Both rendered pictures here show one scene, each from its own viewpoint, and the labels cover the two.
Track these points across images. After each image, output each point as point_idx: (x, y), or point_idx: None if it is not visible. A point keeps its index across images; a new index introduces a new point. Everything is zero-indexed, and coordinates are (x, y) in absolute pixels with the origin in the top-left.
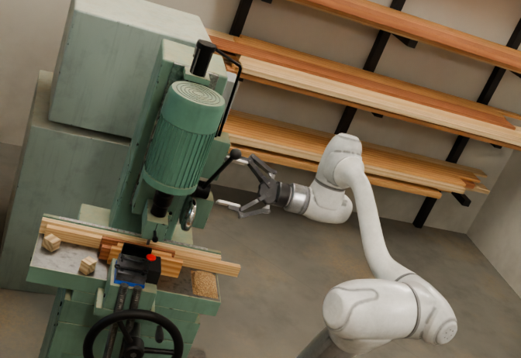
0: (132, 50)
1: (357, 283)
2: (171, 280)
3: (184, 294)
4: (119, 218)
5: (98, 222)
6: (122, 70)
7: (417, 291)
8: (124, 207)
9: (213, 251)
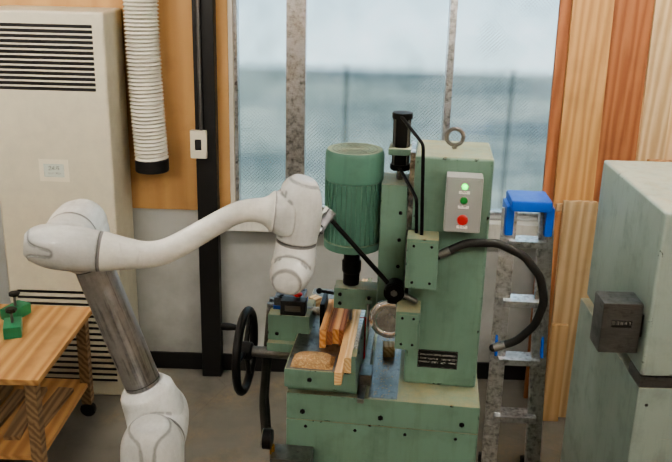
0: (622, 212)
1: (87, 199)
2: (313, 344)
3: (293, 348)
4: None
5: None
6: (617, 239)
7: (63, 214)
8: None
9: (353, 352)
